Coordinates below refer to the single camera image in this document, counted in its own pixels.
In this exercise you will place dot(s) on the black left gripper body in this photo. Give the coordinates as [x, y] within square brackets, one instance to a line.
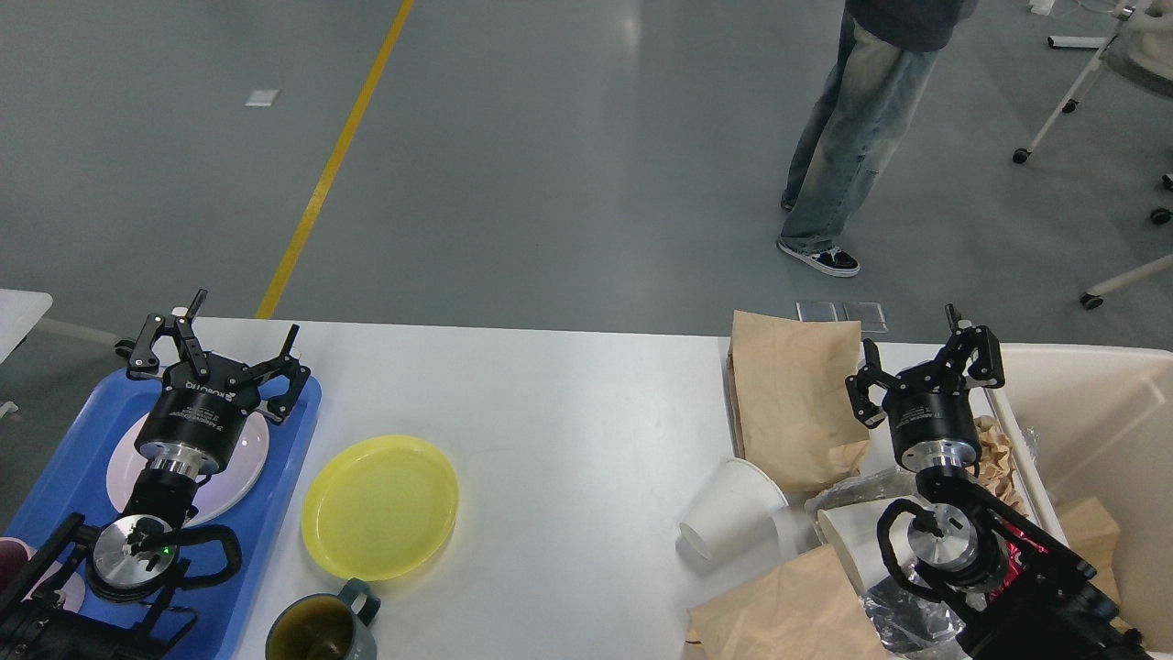
[197, 423]

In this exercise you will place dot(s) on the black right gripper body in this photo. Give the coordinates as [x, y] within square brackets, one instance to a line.
[930, 419]

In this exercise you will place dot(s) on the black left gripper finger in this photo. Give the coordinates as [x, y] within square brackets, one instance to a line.
[141, 361]
[244, 384]

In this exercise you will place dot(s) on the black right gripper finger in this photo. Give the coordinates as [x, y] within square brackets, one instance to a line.
[970, 359]
[859, 386]

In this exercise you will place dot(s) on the yellow plastic plate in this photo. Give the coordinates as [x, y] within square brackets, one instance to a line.
[380, 509]

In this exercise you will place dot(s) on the teal mug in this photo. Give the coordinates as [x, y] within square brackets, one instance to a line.
[327, 626]

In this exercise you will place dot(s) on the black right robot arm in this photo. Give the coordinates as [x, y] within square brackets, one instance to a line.
[1019, 591]

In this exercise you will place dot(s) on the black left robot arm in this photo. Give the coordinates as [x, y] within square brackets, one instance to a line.
[97, 592]

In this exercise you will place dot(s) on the floor outlet plate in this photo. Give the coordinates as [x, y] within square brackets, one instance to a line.
[870, 315]

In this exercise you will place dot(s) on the pink plate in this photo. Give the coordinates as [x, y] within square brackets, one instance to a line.
[243, 458]

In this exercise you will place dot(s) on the crumpled brown paper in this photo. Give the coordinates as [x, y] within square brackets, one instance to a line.
[995, 470]

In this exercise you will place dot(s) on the large brown paper bag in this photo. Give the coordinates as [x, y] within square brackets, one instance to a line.
[793, 417]

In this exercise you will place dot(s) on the beige plastic bin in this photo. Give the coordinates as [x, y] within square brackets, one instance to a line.
[1104, 419]

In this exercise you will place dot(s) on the blue plastic tray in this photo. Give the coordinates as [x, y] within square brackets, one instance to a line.
[74, 481]

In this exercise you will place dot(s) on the red foil wrapper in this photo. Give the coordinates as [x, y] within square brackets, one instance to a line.
[1022, 552]

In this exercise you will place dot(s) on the cardboard piece in bin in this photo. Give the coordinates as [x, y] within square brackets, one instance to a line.
[1093, 534]

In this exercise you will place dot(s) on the white paper cup lying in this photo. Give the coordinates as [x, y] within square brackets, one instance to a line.
[731, 511]

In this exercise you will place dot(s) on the clear plastic wrap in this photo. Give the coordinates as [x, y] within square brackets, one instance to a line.
[908, 627]

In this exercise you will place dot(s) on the lower brown paper bag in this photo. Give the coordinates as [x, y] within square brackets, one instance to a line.
[803, 608]

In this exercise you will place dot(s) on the white rolling stand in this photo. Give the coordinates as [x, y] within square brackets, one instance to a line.
[1088, 76]

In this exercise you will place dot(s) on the person in jeans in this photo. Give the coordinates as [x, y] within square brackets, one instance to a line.
[885, 54]

